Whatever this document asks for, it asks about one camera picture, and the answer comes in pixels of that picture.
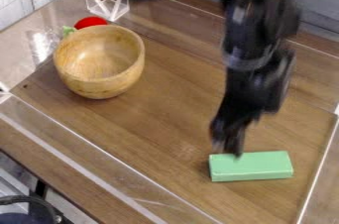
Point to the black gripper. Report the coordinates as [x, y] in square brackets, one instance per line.
[254, 92]

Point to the red plush strawberry toy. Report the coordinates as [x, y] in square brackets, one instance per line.
[84, 23]

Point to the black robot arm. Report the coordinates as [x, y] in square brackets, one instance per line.
[260, 64]

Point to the green rectangular block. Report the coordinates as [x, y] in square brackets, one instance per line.
[253, 166]

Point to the wooden bowl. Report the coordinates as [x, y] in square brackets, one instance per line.
[100, 61]

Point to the clear acrylic corner bracket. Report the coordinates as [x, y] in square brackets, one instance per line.
[109, 9]

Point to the black table clamp mount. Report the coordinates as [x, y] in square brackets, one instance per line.
[39, 212]

